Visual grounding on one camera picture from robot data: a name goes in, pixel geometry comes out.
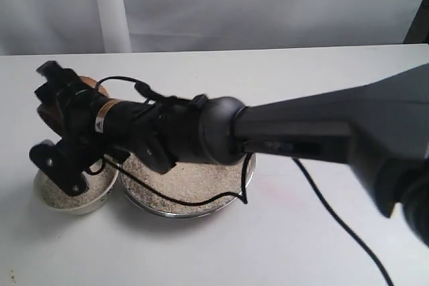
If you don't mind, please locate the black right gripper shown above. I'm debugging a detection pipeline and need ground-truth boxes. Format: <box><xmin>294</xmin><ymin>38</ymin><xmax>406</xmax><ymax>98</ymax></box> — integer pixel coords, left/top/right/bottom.
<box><xmin>28</xmin><ymin>60</ymin><xmax>175</xmax><ymax>198</ymax></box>

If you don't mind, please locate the brown wooden cup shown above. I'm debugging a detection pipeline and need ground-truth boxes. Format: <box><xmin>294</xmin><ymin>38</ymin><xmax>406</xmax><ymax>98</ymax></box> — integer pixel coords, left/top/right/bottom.
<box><xmin>36</xmin><ymin>76</ymin><xmax>110</xmax><ymax>133</ymax></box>

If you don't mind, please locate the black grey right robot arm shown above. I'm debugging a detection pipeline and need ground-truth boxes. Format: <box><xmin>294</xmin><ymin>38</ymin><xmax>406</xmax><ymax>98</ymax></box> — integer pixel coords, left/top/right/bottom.
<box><xmin>29</xmin><ymin>61</ymin><xmax>428</xmax><ymax>242</ymax></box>

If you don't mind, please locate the rice in white bowl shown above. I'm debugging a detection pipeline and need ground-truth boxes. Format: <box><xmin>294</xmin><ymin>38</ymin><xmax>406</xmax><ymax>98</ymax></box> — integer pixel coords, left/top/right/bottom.
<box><xmin>40</xmin><ymin>165</ymin><xmax>118</xmax><ymax>210</ymax></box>

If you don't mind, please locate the white ceramic bowl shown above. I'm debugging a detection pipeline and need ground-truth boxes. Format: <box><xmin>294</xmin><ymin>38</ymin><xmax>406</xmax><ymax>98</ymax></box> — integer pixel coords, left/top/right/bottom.
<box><xmin>33</xmin><ymin>165</ymin><xmax>119</xmax><ymax>216</ymax></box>

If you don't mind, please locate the rice in steel pan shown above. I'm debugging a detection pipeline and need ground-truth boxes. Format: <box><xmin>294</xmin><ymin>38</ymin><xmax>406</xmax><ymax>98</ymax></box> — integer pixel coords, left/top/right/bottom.
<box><xmin>123</xmin><ymin>153</ymin><xmax>252</xmax><ymax>215</ymax></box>

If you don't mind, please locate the white backdrop curtain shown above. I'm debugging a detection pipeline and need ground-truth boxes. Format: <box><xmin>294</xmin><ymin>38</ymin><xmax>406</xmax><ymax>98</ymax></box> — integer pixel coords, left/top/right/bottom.
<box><xmin>1</xmin><ymin>0</ymin><xmax>422</xmax><ymax>55</ymax></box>

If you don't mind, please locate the stainless steel round pan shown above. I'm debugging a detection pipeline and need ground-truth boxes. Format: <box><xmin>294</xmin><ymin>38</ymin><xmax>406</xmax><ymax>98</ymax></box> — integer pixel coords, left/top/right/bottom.
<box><xmin>120</xmin><ymin>151</ymin><xmax>258</xmax><ymax>218</ymax></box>

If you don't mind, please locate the dark stand at right edge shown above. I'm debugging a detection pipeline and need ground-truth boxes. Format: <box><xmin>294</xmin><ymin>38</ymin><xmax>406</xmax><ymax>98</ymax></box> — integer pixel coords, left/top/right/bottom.
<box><xmin>402</xmin><ymin>0</ymin><xmax>428</xmax><ymax>44</ymax></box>

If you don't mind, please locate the black camera cable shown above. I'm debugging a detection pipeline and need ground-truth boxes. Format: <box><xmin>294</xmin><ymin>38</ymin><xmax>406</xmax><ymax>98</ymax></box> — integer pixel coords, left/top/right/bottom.
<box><xmin>86</xmin><ymin>76</ymin><xmax>396</xmax><ymax>286</ymax></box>

